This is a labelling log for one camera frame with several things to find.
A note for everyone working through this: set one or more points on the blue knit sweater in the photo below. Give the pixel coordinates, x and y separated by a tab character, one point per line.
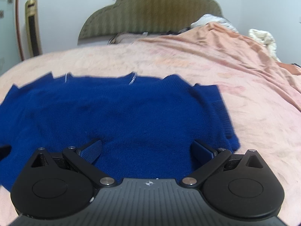
143	127

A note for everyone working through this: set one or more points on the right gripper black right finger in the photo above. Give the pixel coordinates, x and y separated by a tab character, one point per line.
240	186

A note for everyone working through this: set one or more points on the white crumpled cloth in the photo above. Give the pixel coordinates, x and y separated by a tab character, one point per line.
207	18

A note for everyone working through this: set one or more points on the beige patterned pillow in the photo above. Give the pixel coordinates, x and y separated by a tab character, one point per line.
131	37

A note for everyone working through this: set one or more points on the orange blanket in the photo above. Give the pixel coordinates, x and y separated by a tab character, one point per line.
225	47

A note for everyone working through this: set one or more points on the cream fluffy blanket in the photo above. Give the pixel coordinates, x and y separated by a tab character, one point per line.
265	38

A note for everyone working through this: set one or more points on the olive green padded headboard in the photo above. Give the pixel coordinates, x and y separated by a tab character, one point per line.
152	16

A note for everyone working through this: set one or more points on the gold tower fan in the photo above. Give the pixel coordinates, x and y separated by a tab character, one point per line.
32	28

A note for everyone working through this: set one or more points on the frosted glass floral door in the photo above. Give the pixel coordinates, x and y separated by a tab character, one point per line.
11	50

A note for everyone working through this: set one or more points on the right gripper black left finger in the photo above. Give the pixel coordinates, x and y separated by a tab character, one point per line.
56	185

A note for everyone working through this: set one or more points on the pink bed sheet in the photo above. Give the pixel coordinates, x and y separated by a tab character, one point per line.
262	119

